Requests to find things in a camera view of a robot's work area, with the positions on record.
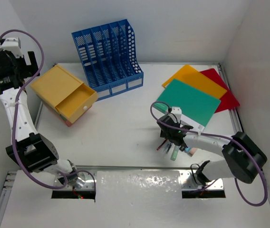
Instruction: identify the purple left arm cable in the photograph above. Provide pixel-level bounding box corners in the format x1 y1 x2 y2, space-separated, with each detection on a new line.
0 29 96 190

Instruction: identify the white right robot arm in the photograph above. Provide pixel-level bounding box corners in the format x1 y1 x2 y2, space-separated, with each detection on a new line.
156 114 267 186

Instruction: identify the red pen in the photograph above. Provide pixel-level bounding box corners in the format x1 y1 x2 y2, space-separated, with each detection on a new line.
156 139 167 151

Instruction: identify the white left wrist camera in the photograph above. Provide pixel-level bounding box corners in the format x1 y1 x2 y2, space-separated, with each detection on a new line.
0 37 23 58

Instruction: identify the pink eraser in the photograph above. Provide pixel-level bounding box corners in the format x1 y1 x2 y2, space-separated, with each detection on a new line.
187 148 197 157

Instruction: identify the green folder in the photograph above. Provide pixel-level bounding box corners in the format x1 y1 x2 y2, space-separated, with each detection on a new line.
154 79 221 131

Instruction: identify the green glue stick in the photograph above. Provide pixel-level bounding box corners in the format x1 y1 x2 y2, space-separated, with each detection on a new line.
170 145 179 161

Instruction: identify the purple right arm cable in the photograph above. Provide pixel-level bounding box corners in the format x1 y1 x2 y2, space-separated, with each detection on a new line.
150 101 268 206

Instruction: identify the blue file organizer rack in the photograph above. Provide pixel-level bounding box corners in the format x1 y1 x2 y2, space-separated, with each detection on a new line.
71 19 144 100

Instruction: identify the red folder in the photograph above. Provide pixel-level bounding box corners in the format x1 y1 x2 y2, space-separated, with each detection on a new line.
201 68 240 113

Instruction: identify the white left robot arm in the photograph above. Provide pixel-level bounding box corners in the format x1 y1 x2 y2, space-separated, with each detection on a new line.
0 48 79 190

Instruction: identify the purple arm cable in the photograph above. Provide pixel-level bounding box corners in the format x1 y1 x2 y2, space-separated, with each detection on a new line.
0 29 96 190
150 101 268 206

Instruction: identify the orange folder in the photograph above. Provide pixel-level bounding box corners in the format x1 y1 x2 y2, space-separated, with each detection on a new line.
162 65 227 99

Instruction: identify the pink bottom drawer box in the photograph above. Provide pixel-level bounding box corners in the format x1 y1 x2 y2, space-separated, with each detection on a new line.
55 113 77 127

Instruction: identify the yellow drawer box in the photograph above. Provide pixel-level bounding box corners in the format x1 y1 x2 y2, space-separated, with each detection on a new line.
30 65 98 121

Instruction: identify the blue pen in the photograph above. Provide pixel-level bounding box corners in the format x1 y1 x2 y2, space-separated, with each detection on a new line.
163 142 172 158

